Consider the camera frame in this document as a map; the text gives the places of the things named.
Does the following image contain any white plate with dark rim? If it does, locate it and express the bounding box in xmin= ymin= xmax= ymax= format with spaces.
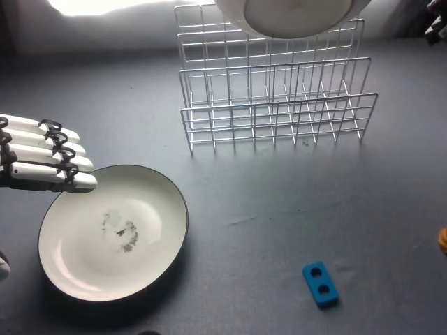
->
xmin=212 ymin=0 xmax=372 ymax=39
xmin=37 ymin=164 xmax=190 ymax=303

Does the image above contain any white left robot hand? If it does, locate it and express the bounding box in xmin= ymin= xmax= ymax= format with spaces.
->
xmin=0 ymin=113 xmax=98 ymax=283

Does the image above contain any blue block with two holes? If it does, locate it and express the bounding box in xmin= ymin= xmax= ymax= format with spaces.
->
xmin=302 ymin=260 xmax=340 ymax=310

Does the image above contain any silver wire dish rack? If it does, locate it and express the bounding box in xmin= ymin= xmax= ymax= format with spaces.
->
xmin=173 ymin=3 xmax=380 ymax=155

